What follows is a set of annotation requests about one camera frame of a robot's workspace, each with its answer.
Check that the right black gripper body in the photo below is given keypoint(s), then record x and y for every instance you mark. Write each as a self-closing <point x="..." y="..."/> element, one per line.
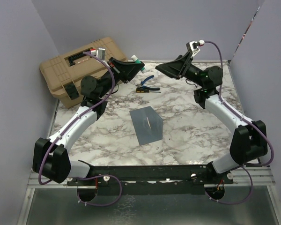
<point x="186" y="63"/>

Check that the green white glue stick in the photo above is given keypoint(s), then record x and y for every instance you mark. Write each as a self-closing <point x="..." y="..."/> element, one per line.
<point x="136" y="60"/>

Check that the blue handled pliers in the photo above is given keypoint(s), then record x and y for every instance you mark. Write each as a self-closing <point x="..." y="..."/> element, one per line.
<point x="145" y="80"/>

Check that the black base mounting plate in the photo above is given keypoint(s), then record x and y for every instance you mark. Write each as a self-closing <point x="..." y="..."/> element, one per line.
<point x="152" y="180"/>

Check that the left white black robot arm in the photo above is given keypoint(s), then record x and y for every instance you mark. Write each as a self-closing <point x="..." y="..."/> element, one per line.
<point x="51" y="155"/>

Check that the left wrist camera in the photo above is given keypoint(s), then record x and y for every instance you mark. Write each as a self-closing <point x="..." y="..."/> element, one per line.
<point x="99" y="52"/>

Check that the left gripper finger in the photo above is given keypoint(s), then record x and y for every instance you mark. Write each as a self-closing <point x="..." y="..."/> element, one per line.
<point x="123" y="61"/>
<point x="130" y="70"/>

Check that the grey paper envelope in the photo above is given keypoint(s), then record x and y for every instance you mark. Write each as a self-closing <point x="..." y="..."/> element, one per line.
<point x="148" y="125"/>

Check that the tan plastic toolbox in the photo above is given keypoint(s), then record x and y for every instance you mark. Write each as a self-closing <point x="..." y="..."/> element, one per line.
<point x="63" y="74"/>

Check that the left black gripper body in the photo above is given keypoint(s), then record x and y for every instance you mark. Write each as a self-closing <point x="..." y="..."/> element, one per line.
<point x="113" y="64"/>

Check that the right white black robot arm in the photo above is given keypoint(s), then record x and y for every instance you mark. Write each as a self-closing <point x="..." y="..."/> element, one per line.
<point x="248" y="140"/>

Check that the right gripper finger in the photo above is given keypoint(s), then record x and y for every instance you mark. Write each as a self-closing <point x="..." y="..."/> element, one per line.
<point x="172" y="69"/>
<point x="182" y="59"/>

